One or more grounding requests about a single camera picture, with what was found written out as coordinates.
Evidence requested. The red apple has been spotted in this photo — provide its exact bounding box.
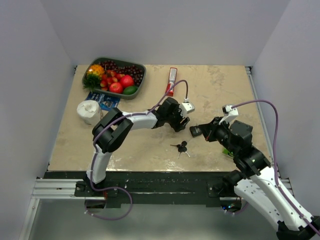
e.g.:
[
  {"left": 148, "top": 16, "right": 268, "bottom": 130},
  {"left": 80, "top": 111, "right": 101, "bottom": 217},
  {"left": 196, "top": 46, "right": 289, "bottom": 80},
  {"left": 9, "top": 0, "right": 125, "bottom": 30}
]
[
  {"left": 119, "top": 75, "right": 135, "bottom": 89},
  {"left": 109, "top": 82, "right": 124, "bottom": 94}
]

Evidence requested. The dark grape bunch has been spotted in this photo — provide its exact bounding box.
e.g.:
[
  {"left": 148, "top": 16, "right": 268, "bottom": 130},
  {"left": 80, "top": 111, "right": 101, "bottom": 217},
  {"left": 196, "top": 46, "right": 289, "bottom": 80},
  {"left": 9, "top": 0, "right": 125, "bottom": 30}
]
[{"left": 98, "top": 60, "right": 145, "bottom": 86}]

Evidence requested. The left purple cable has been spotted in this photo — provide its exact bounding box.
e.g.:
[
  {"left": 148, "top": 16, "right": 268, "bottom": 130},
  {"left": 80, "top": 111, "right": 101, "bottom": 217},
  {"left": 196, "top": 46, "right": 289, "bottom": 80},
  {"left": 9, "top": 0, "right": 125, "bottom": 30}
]
[{"left": 89, "top": 79, "right": 190, "bottom": 176}]

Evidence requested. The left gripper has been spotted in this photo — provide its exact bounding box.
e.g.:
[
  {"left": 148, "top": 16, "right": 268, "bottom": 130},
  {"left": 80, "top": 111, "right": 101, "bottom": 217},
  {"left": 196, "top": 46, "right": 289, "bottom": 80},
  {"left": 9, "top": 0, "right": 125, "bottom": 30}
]
[{"left": 165, "top": 104, "right": 190, "bottom": 132}]

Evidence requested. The black key bunch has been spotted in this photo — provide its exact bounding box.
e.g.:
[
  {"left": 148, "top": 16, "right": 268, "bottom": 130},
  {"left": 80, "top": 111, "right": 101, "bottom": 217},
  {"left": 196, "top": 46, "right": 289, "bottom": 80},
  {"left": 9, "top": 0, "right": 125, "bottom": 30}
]
[{"left": 170, "top": 140, "right": 191, "bottom": 159}]

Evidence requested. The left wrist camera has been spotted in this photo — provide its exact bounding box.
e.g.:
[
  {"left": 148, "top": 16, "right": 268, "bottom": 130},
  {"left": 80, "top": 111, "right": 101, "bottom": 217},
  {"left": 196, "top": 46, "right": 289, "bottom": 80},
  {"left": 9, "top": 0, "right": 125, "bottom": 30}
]
[{"left": 179, "top": 98, "right": 195, "bottom": 118}]

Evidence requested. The black base frame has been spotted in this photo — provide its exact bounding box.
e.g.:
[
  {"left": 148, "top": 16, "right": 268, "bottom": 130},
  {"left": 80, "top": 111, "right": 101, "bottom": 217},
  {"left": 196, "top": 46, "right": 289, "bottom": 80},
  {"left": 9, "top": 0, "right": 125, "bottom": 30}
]
[{"left": 43, "top": 171, "right": 246, "bottom": 212}]

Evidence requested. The green avocado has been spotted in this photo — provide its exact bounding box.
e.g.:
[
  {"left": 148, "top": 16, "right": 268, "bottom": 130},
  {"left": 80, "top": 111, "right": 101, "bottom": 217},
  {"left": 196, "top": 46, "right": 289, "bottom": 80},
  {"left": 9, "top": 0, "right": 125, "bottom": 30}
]
[{"left": 123, "top": 85, "right": 138, "bottom": 96}]

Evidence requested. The black padlock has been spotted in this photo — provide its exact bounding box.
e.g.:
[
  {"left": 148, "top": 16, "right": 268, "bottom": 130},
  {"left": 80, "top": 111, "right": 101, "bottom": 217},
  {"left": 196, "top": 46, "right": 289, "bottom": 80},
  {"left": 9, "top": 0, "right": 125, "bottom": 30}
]
[{"left": 189, "top": 125, "right": 203, "bottom": 138}]

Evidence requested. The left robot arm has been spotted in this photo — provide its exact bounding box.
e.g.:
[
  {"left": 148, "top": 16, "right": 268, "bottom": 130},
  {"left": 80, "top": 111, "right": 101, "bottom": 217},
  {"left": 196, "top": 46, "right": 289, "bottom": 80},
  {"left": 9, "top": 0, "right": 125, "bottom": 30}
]
[{"left": 85, "top": 97, "right": 195, "bottom": 196}]

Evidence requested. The green fruit tray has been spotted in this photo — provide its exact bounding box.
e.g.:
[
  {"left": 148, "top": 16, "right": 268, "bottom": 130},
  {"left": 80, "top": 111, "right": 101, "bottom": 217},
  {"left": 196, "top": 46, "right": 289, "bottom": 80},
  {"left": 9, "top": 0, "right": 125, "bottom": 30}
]
[{"left": 82, "top": 57, "right": 147, "bottom": 100}]

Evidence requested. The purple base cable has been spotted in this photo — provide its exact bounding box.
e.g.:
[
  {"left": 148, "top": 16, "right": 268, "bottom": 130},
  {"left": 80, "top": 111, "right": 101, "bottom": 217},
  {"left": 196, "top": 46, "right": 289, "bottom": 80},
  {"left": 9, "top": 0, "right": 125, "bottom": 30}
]
[{"left": 84, "top": 184, "right": 137, "bottom": 221}]

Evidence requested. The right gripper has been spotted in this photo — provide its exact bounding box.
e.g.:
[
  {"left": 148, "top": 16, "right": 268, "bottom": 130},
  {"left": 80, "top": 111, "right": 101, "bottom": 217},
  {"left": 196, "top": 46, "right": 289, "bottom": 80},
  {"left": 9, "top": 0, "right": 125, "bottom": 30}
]
[{"left": 198, "top": 116, "right": 239, "bottom": 156}]

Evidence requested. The red toothpaste box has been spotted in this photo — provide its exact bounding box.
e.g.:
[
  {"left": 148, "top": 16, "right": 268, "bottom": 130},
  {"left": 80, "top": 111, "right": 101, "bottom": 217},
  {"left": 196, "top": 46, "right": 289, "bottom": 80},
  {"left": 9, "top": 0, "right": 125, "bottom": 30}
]
[{"left": 165, "top": 67, "right": 178, "bottom": 97}]

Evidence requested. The blue card package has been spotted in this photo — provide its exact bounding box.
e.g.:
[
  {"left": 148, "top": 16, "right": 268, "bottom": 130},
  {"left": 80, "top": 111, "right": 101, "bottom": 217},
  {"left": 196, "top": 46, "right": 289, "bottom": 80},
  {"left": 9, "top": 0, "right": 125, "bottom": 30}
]
[{"left": 85, "top": 92, "right": 120, "bottom": 111}]

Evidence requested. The green black box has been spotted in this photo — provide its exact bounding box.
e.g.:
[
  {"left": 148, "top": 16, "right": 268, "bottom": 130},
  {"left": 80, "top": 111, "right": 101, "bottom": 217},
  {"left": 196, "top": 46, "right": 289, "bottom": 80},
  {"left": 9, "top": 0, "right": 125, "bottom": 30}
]
[{"left": 222, "top": 148, "right": 234, "bottom": 158}]

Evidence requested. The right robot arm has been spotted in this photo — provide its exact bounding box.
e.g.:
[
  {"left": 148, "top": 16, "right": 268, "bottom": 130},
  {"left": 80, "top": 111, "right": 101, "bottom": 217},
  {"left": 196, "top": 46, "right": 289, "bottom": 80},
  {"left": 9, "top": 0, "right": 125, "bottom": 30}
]
[{"left": 198, "top": 117, "right": 320, "bottom": 240}]

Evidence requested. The white tissue roll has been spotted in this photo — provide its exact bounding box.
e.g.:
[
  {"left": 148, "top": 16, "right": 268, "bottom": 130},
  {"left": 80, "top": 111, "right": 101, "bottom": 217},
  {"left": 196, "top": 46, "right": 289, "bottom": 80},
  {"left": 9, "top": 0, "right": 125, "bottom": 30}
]
[{"left": 76, "top": 100, "right": 103, "bottom": 126}]

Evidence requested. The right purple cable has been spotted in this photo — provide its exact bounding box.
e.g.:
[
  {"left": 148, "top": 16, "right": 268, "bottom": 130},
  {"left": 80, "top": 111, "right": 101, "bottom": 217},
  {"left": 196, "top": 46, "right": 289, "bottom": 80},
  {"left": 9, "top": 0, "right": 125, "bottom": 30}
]
[{"left": 231, "top": 99, "right": 320, "bottom": 236}]

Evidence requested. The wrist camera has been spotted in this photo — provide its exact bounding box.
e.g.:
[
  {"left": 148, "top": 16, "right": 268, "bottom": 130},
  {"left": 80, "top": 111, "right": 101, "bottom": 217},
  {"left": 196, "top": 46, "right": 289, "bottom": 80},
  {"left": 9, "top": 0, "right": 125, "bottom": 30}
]
[
  {"left": 179, "top": 98, "right": 195, "bottom": 118},
  {"left": 218, "top": 104, "right": 239, "bottom": 125}
]

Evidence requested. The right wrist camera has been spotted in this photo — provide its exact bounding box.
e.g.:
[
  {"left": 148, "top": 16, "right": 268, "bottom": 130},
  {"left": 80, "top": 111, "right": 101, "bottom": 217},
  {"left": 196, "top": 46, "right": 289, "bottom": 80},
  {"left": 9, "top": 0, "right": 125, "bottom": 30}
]
[{"left": 218, "top": 104, "right": 239, "bottom": 125}]

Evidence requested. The orange pineapple toy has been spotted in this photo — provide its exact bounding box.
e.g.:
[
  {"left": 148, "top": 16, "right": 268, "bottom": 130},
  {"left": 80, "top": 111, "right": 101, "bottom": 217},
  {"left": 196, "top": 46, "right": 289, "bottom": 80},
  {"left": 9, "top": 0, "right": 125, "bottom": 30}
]
[{"left": 82, "top": 64, "right": 105, "bottom": 92}]

